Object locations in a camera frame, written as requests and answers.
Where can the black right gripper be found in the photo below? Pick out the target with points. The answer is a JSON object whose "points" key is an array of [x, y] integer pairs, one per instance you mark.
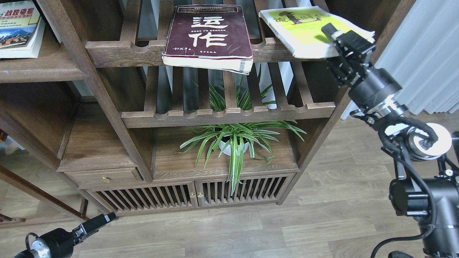
{"points": [[352, 67]]}

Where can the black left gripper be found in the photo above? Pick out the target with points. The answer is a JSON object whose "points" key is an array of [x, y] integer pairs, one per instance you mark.
{"points": [[60, 244]]}

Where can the yellow cover book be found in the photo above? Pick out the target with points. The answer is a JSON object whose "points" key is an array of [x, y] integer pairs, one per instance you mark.
{"points": [[299, 29]]}

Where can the maroon book white characters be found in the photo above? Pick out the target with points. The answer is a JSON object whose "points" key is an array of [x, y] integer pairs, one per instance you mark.
{"points": [[209, 36]]}

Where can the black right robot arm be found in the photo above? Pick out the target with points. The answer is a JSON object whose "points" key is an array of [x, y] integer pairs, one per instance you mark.
{"points": [[425, 186]]}

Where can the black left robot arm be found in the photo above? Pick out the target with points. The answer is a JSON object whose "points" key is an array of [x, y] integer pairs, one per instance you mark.
{"points": [[28, 241]]}

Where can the white pleated curtain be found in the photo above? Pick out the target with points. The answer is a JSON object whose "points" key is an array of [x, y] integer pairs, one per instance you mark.
{"points": [[423, 57]]}

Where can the dark wooden bookshelf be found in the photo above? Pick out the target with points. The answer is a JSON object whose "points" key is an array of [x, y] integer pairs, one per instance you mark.
{"points": [[94, 103]]}

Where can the white plant pot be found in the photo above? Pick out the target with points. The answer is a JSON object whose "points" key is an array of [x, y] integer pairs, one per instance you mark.
{"points": [[226, 147]]}

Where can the green spider plant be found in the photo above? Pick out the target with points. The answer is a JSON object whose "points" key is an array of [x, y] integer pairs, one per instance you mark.
{"points": [[208, 137]]}

